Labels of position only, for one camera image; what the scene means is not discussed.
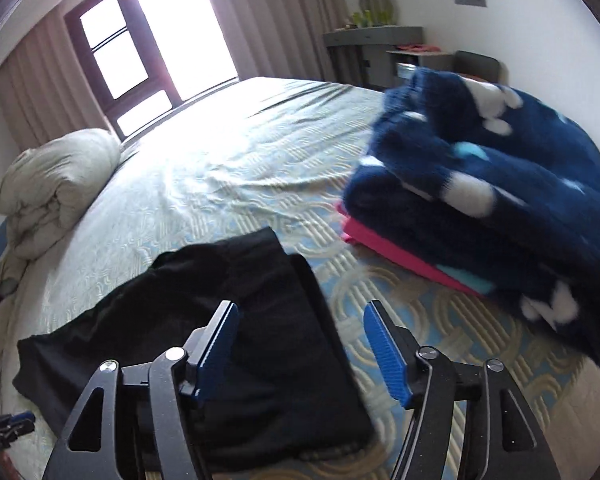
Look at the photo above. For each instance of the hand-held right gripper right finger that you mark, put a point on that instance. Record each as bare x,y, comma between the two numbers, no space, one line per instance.
385,350

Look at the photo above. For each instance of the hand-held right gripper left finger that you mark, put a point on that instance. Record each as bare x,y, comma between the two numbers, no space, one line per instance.
220,345

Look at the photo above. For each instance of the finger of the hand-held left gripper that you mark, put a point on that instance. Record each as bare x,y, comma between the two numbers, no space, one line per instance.
10,426

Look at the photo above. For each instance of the black pants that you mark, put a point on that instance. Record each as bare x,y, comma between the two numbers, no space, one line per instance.
260,310

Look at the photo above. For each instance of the folded pink cloth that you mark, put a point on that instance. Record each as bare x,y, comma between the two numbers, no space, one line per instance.
380,247

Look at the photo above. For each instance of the bed with patterned cover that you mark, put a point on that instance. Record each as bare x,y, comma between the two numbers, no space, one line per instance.
230,170

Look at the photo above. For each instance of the navy fleece blanket white spots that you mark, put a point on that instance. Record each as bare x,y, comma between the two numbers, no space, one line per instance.
530,230

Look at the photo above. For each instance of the folded grey patterned duvet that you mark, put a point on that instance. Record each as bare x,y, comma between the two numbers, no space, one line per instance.
55,180

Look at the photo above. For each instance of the pink items on cabinet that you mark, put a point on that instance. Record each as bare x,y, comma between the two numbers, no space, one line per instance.
417,48

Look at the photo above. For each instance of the grey dressing table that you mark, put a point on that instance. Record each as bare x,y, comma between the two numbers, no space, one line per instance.
360,37

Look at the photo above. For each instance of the dark framed window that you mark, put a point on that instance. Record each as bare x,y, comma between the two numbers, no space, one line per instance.
130,40

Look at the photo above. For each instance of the beige curtain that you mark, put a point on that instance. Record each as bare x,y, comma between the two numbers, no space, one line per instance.
35,75
275,15

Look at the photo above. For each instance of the green bottles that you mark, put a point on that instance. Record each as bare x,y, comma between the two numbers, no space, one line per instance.
365,19

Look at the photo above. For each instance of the grey wall switch plate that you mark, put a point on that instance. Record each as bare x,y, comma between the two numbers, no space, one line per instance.
469,0

